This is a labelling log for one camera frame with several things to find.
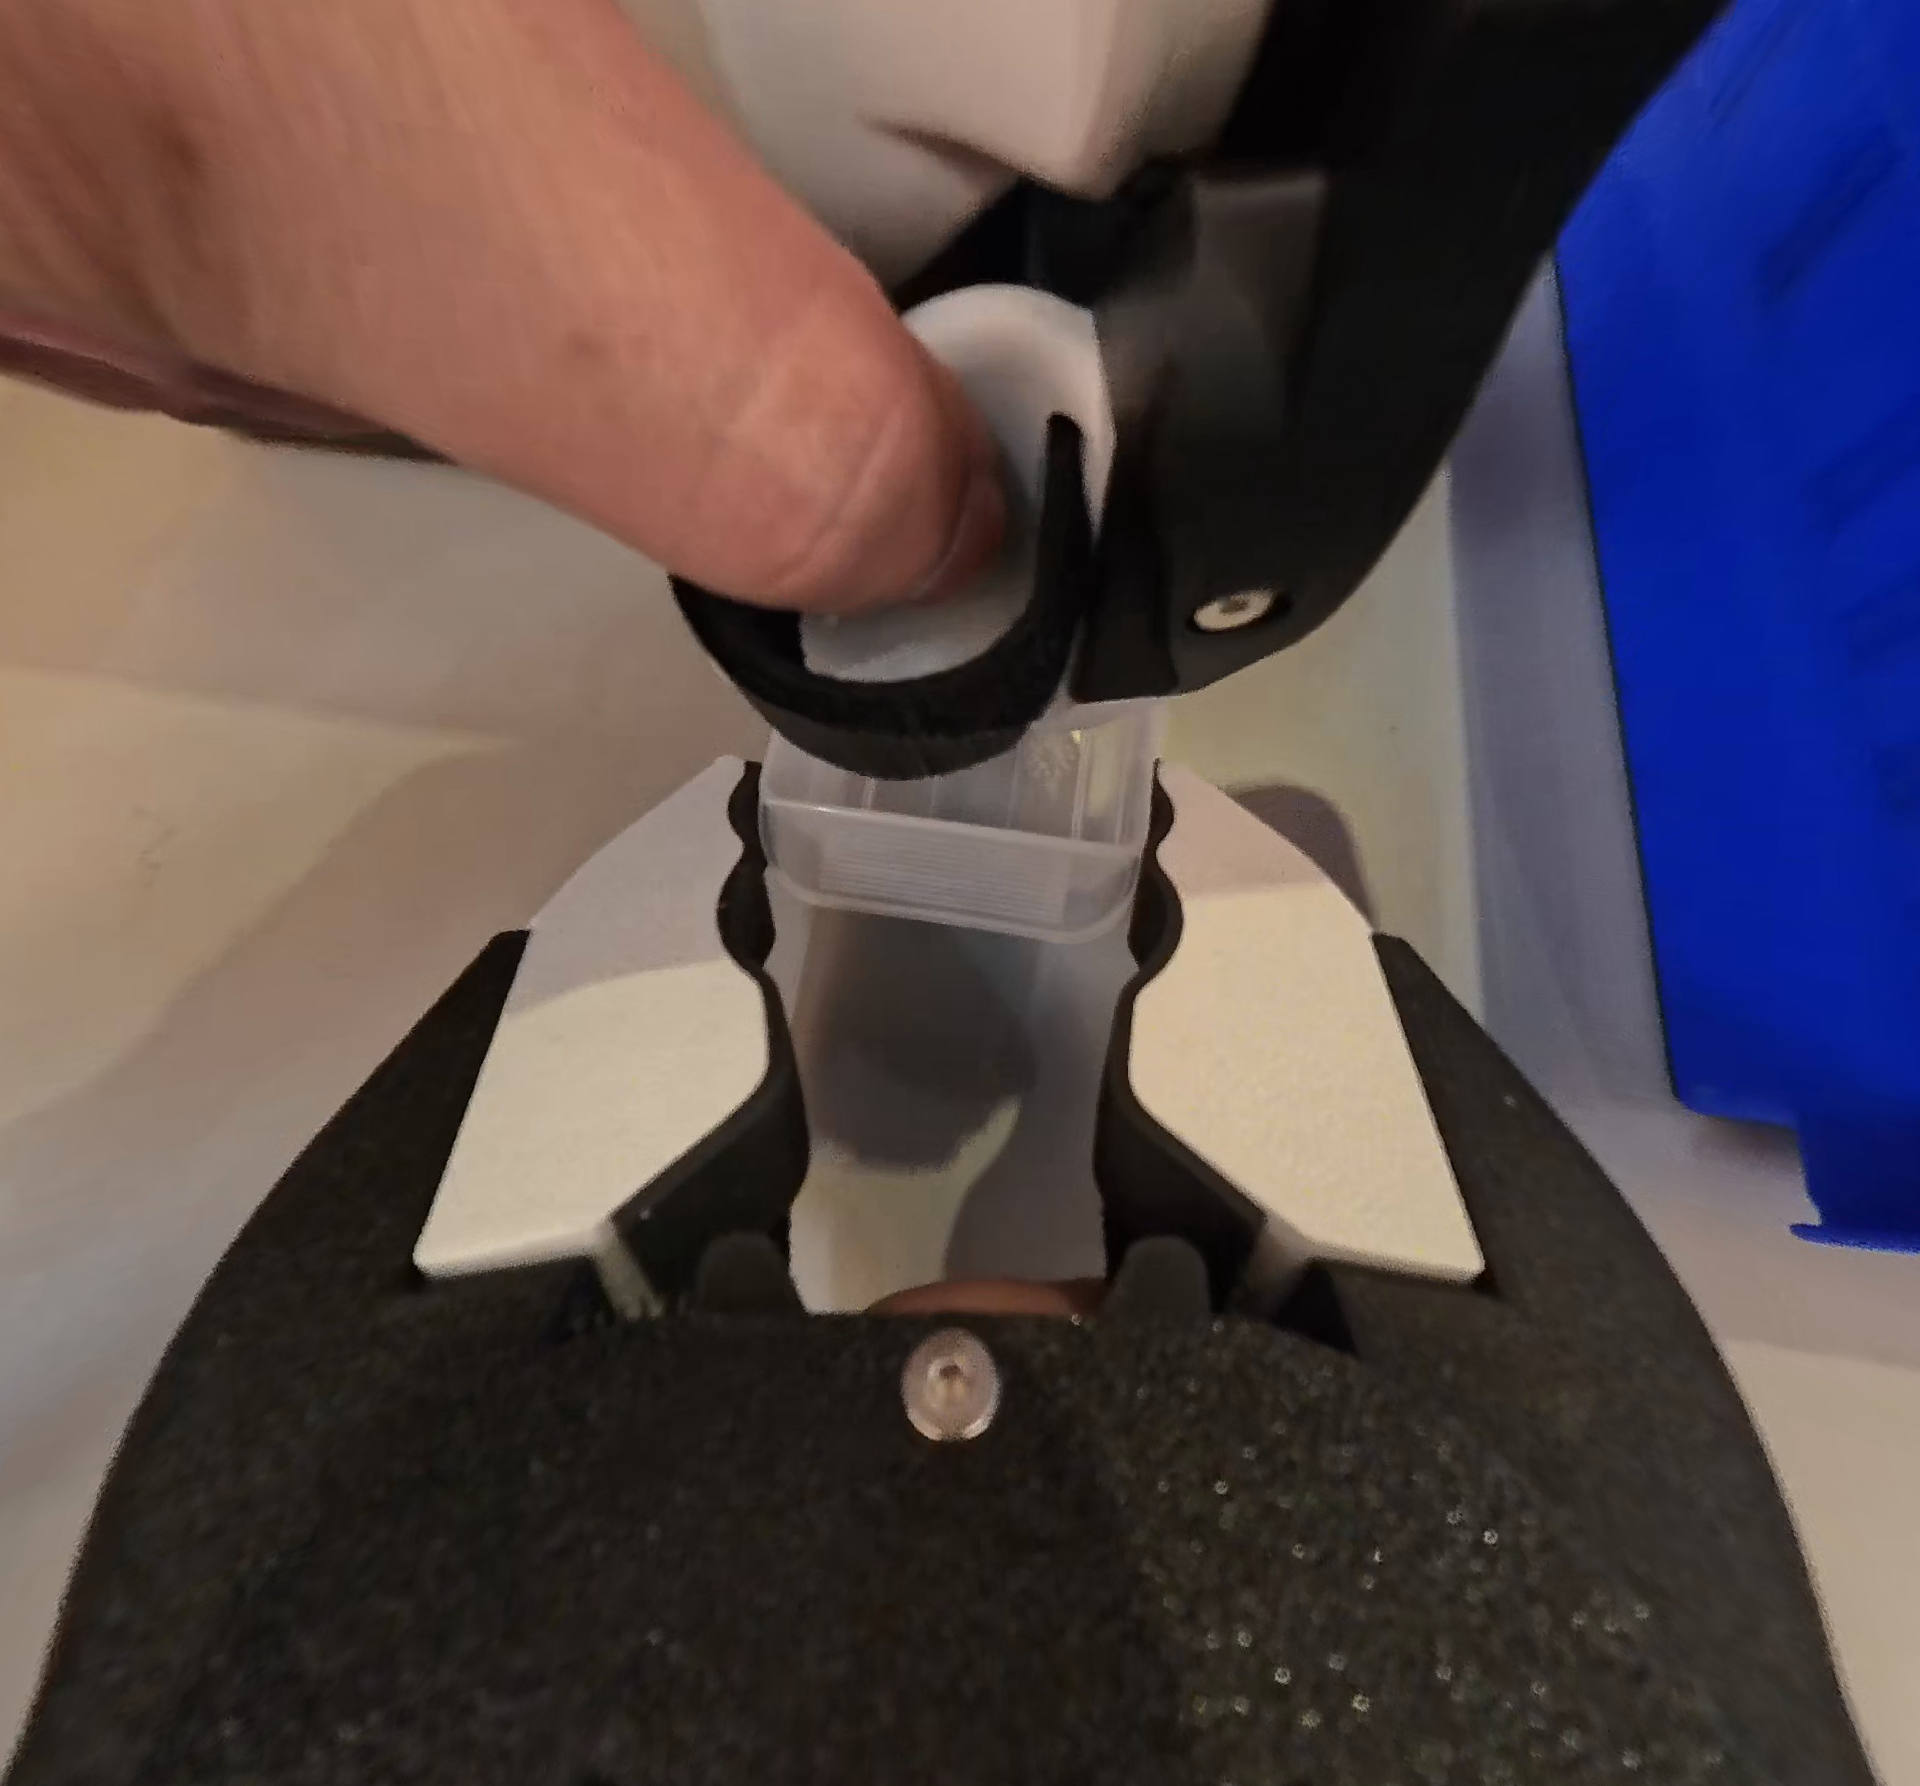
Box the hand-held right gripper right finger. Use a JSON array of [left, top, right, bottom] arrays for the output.
[[1098, 760, 1490, 1320]]

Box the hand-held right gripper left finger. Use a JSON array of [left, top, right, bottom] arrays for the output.
[[412, 758, 812, 1315]]

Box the clear plastic drawer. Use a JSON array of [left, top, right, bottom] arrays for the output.
[[755, 697, 1175, 947]]

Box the blue plastic bin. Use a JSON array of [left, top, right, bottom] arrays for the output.
[[1551, 0, 1920, 1255]]

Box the person's left hand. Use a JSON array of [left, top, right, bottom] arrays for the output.
[[0, 0, 1009, 613]]

